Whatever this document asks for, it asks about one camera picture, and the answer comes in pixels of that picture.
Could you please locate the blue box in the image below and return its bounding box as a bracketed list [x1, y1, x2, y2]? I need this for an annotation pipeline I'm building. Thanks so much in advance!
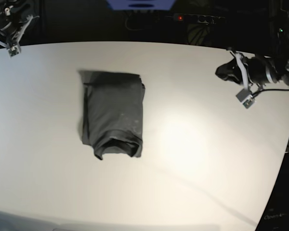
[107, 0, 176, 11]

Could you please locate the black power strip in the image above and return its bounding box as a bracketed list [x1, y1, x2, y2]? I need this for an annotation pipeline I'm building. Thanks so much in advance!
[173, 13, 226, 25]

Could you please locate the grey T-shirt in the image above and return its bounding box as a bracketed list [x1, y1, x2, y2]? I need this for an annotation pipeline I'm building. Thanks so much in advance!
[79, 70, 145, 160]

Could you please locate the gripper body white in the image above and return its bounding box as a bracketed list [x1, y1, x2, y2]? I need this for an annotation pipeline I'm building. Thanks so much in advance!
[0, 9, 39, 57]
[230, 49, 281, 109]

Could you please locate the black OpenArm base box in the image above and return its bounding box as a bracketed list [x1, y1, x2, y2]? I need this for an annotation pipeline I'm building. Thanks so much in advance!
[256, 153, 289, 231]

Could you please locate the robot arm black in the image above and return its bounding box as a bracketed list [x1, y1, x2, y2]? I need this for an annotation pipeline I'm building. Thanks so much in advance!
[0, 0, 39, 57]
[215, 0, 289, 108]

